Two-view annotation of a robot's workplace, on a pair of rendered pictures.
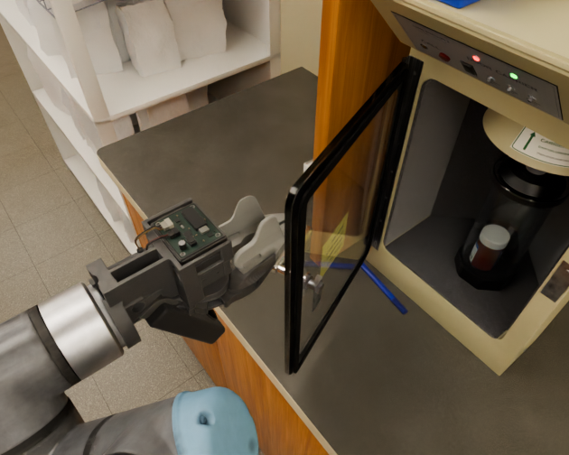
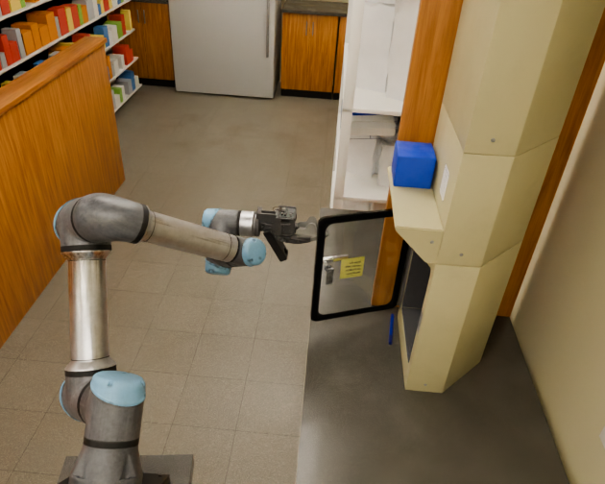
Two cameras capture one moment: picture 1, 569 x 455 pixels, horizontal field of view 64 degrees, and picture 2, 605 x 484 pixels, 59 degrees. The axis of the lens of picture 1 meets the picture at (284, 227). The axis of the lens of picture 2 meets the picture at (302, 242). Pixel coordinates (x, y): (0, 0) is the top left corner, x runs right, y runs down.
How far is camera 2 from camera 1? 1.17 m
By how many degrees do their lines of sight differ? 32
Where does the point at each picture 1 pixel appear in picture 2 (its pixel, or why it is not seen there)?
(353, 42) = not seen: hidden behind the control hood
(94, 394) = (247, 355)
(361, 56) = not seen: hidden behind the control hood
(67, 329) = (244, 217)
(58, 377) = (234, 227)
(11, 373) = (227, 218)
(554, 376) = (432, 407)
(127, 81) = (368, 183)
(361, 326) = (364, 335)
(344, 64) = not seen: hidden behind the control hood
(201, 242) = (287, 216)
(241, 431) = (259, 253)
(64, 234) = (296, 265)
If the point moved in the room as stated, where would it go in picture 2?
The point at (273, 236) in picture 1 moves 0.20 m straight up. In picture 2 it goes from (312, 231) to (317, 169)
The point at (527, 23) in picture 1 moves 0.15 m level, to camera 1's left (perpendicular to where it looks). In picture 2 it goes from (404, 197) to (358, 177)
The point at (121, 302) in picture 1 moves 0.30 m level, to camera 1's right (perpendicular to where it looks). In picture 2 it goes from (258, 219) to (340, 265)
